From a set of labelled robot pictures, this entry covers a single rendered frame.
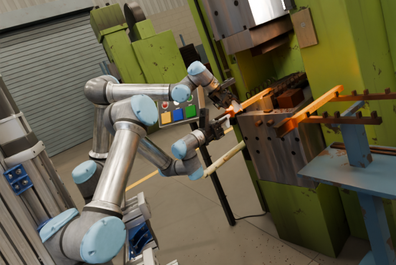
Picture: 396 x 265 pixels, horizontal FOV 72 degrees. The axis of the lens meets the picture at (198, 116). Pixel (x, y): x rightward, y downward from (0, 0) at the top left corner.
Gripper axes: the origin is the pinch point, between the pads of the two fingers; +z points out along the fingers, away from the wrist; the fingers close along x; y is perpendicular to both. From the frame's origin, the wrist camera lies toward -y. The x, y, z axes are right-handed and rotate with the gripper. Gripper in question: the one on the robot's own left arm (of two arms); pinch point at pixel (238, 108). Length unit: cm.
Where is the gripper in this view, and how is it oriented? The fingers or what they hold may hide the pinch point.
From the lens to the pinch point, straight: 143.9
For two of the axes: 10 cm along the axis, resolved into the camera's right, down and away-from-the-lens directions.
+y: -4.4, 8.1, -3.9
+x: 6.2, -0.5, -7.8
